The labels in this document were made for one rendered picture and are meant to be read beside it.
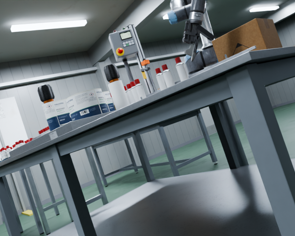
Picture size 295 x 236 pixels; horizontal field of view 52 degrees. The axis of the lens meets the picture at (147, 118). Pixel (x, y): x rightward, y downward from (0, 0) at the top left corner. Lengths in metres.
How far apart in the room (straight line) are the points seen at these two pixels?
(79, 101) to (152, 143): 5.86
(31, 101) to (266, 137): 5.92
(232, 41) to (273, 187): 1.23
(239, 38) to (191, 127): 6.44
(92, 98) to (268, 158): 1.04
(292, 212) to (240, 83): 0.32
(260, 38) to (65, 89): 5.34
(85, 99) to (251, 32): 0.98
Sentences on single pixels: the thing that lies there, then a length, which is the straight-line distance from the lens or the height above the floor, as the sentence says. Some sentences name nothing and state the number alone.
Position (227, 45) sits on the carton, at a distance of 1.91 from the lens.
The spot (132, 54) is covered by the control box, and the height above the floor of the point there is 1.29.
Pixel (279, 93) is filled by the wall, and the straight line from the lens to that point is 11.05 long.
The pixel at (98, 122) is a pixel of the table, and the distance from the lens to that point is 1.10.
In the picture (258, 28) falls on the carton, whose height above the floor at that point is 1.06.
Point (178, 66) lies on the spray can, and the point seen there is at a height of 1.03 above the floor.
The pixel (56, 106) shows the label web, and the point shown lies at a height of 1.03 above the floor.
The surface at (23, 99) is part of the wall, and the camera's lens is 6.43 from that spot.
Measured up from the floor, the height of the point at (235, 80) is 0.78.
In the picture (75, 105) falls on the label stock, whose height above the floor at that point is 0.97.
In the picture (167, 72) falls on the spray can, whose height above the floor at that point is 1.03.
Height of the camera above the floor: 0.74
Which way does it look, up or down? 2 degrees up
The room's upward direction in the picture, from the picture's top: 19 degrees counter-clockwise
